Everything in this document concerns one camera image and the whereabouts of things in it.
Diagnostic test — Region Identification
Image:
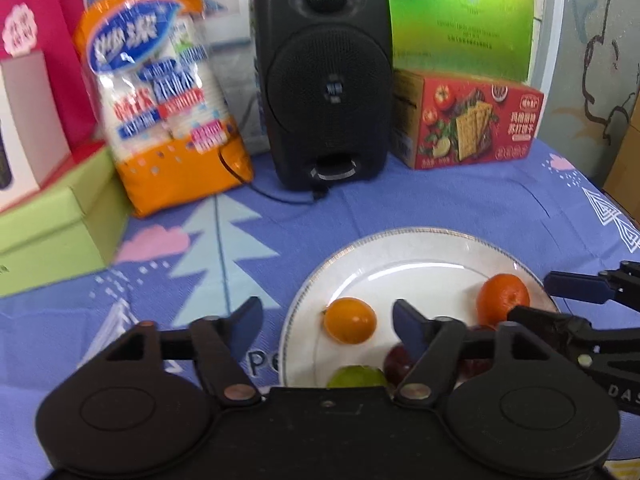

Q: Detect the green jujube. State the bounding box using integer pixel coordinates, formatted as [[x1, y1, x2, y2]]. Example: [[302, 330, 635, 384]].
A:
[[326, 366, 389, 390]]

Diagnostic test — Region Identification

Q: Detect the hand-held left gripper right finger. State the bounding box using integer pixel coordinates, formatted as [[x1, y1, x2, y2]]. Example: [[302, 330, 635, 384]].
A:
[[391, 299, 571, 406]]

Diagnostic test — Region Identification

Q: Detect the orange pack of paper cups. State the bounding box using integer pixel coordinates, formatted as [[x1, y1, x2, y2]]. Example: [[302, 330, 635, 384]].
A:
[[74, 0, 255, 218]]

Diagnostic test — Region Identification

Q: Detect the red cracker box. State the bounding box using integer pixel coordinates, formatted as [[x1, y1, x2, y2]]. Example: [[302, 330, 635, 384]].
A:
[[390, 69, 545, 171]]

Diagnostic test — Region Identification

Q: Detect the white plate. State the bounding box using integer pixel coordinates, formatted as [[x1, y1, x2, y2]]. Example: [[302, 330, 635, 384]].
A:
[[278, 228, 563, 391]]

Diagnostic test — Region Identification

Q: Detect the orange mandarin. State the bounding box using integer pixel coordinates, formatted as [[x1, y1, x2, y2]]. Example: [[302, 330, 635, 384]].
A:
[[476, 273, 531, 328]]

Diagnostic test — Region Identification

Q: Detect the blue printed tablecloth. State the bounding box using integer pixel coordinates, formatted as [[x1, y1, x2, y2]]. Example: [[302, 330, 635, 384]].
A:
[[0, 135, 640, 461]]

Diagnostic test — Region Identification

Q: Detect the yellow-orange kumquat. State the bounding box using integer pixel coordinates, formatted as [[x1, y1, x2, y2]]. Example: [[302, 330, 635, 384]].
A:
[[323, 297, 377, 345]]

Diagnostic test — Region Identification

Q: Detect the green shoe box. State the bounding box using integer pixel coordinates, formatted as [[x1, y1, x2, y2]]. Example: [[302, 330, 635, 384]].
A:
[[0, 142, 133, 298]]

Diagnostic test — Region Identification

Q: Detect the black speaker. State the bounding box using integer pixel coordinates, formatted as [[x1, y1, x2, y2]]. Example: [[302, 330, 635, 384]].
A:
[[254, 0, 393, 192]]

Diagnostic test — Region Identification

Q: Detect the white box with cup picture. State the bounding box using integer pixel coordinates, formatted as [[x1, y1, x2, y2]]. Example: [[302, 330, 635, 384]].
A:
[[0, 50, 71, 213]]

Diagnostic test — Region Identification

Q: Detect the large green gift box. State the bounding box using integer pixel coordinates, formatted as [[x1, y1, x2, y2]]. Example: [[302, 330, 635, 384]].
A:
[[375, 0, 538, 83]]

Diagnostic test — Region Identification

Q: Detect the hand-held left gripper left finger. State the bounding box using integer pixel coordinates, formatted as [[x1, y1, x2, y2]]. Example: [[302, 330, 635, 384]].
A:
[[102, 296, 264, 408]]

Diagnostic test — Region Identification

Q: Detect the pink paper bag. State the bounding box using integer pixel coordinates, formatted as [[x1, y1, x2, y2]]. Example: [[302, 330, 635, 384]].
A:
[[0, 0, 101, 156]]

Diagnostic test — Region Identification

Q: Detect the black speaker cable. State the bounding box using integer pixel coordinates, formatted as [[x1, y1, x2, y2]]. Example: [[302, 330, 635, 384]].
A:
[[217, 145, 331, 206]]

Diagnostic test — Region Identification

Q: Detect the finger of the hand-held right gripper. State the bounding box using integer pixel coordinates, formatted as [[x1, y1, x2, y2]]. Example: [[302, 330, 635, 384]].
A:
[[543, 261, 640, 311], [507, 305, 603, 356]]

